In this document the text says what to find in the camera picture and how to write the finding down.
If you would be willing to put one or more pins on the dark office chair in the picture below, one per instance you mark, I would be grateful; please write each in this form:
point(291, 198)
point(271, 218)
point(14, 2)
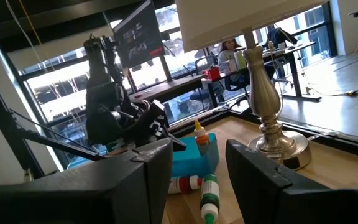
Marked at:
point(236, 81)

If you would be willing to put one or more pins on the black standing desk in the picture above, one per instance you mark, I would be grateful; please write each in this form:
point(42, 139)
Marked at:
point(291, 51)

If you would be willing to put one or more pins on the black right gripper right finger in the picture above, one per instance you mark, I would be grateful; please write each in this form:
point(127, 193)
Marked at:
point(291, 202)

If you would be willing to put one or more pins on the person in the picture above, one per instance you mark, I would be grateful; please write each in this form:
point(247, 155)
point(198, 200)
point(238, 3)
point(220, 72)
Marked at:
point(228, 53)

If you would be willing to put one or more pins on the green white container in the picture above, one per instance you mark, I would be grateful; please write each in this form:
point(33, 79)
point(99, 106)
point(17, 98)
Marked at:
point(239, 60)

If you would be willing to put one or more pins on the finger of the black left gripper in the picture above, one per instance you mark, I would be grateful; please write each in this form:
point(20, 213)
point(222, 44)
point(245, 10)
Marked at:
point(177, 146)

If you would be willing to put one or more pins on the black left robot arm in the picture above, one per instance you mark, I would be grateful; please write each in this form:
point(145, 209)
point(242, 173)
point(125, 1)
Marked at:
point(99, 93)

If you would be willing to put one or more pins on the white shade metal table lamp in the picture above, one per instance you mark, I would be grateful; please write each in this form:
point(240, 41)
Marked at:
point(263, 102)

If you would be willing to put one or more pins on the dark jacket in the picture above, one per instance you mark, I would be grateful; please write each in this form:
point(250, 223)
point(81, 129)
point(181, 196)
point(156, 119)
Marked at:
point(280, 35)

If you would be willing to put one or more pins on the red mug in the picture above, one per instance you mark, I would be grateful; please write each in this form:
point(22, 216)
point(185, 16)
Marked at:
point(213, 73)

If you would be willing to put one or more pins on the black computer monitor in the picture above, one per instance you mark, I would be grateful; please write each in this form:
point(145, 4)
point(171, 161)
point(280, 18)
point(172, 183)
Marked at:
point(138, 34)

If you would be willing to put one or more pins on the grey desk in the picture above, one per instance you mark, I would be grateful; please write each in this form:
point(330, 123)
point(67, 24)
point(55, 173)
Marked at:
point(166, 88)

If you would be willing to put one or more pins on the teal plastic bin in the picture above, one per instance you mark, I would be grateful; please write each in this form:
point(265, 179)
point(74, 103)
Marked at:
point(191, 165)

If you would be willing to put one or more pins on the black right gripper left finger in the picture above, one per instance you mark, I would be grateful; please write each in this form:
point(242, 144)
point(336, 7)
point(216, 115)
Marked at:
point(73, 199)

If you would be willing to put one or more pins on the orange food coloring bottle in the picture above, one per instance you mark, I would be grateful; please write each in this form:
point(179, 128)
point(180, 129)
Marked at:
point(202, 140)

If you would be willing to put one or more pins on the green food coloring bottle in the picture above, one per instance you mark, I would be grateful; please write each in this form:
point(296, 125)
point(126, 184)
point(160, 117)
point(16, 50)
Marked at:
point(210, 196)

